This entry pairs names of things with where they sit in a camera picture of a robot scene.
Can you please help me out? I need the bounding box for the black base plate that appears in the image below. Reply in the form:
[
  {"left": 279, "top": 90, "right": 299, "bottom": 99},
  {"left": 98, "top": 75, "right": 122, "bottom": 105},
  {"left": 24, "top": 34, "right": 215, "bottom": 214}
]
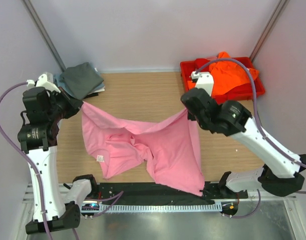
[{"left": 98, "top": 181, "right": 248, "bottom": 206}]

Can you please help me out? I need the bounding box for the light blue folded t-shirt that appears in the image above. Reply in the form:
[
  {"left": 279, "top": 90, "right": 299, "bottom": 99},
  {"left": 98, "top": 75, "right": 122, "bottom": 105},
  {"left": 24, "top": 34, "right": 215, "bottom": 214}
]
[{"left": 53, "top": 73, "right": 65, "bottom": 88}]

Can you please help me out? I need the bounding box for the grey folded t-shirt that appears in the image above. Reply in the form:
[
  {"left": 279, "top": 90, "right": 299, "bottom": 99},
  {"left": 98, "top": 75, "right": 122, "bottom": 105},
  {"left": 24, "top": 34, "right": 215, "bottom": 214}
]
[{"left": 60, "top": 62, "right": 102, "bottom": 100}]

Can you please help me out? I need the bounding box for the pink t-shirt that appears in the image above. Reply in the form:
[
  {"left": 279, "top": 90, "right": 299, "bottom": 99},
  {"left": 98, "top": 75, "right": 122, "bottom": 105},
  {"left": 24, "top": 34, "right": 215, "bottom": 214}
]
[{"left": 81, "top": 102, "right": 205, "bottom": 197}]

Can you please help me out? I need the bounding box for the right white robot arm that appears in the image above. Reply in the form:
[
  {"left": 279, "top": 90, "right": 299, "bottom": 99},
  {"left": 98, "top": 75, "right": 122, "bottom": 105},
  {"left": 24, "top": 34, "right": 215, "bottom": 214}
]
[{"left": 180, "top": 88, "right": 306, "bottom": 198}]

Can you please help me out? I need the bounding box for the white slotted cable duct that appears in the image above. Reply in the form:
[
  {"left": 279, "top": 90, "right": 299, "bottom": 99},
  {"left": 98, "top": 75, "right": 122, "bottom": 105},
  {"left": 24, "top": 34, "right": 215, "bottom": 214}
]
[{"left": 80, "top": 202, "right": 222, "bottom": 214}]

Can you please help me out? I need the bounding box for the red plastic bin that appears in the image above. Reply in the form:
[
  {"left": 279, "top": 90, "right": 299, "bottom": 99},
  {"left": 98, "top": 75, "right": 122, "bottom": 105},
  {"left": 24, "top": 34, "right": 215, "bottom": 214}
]
[{"left": 180, "top": 56, "right": 266, "bottom": 100}]

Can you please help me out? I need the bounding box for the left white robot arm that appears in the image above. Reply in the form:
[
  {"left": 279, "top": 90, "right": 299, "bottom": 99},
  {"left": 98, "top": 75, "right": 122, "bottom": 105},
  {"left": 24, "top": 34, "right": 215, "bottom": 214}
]
[{"left": 18, "top": 86, "right": 99, "bottom": 235}]

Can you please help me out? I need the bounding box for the black folded t-shirt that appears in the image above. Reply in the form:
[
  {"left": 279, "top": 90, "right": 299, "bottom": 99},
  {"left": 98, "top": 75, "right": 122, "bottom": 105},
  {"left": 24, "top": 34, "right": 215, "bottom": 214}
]
[{"left": 84, "top": 92, "right": 99, "bottom": 99}]

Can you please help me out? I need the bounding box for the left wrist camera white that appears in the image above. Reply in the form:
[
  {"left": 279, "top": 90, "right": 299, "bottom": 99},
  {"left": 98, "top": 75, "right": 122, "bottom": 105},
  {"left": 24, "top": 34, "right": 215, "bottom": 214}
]
[{"left": 26, "top": 72, "right": 61, "bottom": 93}]

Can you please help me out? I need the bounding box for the orange t-shirt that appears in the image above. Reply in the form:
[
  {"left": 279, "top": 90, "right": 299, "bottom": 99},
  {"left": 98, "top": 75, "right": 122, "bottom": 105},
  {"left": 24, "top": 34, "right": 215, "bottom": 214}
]
[{"left": 194, "top": 51, "right": 260, "bottom": 97}]

